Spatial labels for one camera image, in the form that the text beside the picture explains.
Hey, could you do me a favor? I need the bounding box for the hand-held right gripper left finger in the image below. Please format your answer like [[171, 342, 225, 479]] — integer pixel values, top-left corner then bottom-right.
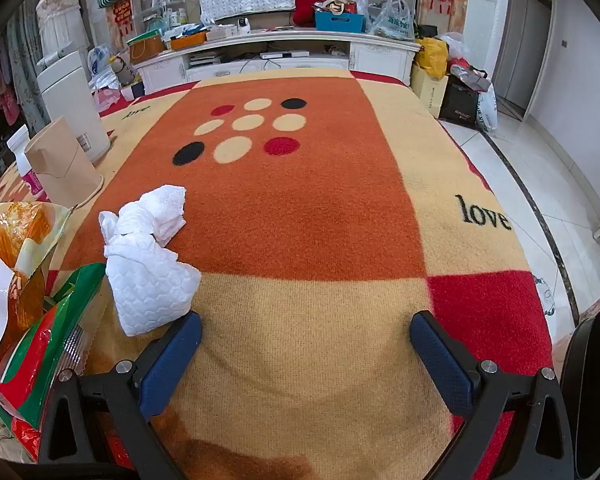
[[37, 310, 203, 480]]

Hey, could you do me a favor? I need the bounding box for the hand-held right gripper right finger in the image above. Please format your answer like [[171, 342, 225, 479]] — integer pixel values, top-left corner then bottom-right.
[[410, 310, 588, 480]]

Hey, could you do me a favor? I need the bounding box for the white paper towel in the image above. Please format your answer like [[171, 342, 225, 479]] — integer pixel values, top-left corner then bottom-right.
[[98, 185, 202, 337]]

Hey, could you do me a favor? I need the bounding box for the green red snack bag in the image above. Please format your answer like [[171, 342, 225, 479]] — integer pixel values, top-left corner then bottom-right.
[[0, 262, 107, 463]]

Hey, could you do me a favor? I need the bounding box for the brown paper cup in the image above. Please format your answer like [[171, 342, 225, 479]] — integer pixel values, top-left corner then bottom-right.
[[24, 115, 104, 209]]

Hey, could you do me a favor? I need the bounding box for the printed orange red blanket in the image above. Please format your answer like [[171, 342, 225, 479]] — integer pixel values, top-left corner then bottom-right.
[[0, 67, 556, 480]]

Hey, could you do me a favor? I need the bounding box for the orange bread bag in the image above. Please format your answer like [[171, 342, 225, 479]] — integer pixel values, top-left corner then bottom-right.
[[0, 201, 73, 341]]

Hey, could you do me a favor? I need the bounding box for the white shopping bag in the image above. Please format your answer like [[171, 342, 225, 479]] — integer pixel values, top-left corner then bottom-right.
[[475, 82, 499, 133]]

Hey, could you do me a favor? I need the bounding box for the black shopping bag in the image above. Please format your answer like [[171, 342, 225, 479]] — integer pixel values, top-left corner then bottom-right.
[[439, 82, 480, 126]]

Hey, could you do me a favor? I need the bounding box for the white bottle pink label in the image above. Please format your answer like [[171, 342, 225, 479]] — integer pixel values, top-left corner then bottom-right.
[[6, 126, 48, 201]]

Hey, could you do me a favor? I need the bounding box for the beige cardboard box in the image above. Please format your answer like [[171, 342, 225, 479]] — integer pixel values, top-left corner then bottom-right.
[[410, 65, 449, 118]]

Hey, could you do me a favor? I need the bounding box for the tall white cylinder container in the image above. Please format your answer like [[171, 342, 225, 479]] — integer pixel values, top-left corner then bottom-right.
[[36, 51, 112, 164]]

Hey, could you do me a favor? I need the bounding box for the silver gift bag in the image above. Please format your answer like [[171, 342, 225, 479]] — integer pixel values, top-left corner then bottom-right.
[[449, 57, 491, 92]]

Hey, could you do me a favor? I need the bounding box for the yellow bag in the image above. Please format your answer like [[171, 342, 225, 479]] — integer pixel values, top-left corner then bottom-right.
[[414, 37, 449, 80]]

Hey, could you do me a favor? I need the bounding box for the brown box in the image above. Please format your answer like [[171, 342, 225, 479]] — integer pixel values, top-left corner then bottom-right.
[[129, 35, 167, 65]]

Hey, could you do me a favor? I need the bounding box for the white TV cabinet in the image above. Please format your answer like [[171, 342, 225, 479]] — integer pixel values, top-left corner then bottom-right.
[[130, 27, 423, 96]]

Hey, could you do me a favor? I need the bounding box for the orange box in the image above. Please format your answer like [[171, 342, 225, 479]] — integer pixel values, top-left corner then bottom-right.
[[170, 32, 207, 51]]

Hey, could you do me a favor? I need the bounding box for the crumpled white plastic bag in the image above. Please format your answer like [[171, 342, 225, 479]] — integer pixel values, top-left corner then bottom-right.
[[437, 32, 471, 61]]

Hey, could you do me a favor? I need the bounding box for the patterned curtain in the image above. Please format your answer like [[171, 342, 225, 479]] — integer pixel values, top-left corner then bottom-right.
[[5, 0, 46, 131]]

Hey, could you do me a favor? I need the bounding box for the clear green print plastic bag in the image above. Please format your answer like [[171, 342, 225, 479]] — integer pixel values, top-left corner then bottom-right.
[[366, 0, 416, 41]]

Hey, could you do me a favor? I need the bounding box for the blue plastic basket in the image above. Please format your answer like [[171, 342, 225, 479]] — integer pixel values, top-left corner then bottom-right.
[[314, 9, 366, 35]]

